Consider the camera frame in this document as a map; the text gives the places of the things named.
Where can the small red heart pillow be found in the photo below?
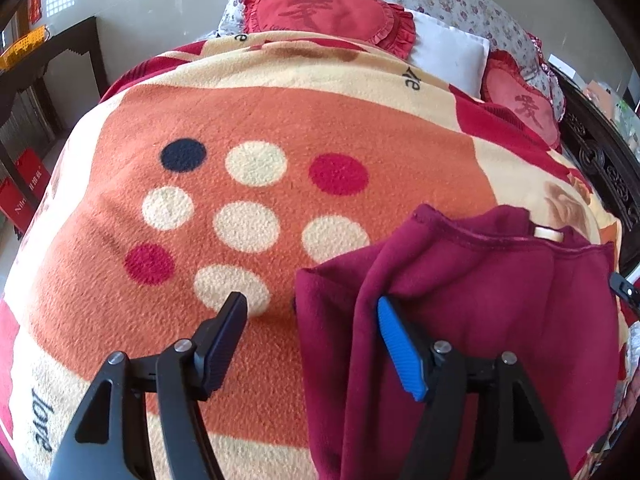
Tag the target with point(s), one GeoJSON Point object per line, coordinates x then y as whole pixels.
{"type": "Point", "coordinates": [520, 105]}

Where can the printed fleece blanket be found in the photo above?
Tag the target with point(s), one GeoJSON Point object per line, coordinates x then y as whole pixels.
{"type": "Point", "coordinates": [200, 110]}

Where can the maroon fleece sweater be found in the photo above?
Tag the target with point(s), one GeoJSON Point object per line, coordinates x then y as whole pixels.
{"type": "Point", "coordinates": [475, 310]}

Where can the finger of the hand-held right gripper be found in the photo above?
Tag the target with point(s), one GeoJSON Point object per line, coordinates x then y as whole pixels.
{"type": "Point", "coordinates": [622, 287]}

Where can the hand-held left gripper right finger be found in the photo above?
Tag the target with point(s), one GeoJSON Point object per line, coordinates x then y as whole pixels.
{"type": "Point", "coordinates": [400, 345]}

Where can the yellow plastic basket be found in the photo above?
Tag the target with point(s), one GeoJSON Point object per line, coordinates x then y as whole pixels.
{"type": "Point", "coordinates": [22, 47]}

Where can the red wall sign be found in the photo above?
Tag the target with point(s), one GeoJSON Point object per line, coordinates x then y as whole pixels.
{"type": "Point", "coordinates": [36, 5]}

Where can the large red heart pillow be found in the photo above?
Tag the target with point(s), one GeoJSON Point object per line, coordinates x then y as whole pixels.
{"type": "Point", "coordinates": [320, 10]}

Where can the white pillow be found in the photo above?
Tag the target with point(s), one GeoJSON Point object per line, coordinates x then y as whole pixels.
{"type": "Point", "coordinates": [450, 55]}

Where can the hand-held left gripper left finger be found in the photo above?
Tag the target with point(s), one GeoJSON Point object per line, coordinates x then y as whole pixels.
{"type": "Point", "coordinates": [220, 345]}

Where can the dark wooden side table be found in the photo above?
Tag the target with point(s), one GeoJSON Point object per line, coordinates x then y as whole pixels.
{"type": "Point", "coordinates": [75, 40]}

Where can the dark carved wooden headboard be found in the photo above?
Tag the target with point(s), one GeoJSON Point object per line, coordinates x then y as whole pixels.
{"type": "Point", "coordinates": [600, 160]}

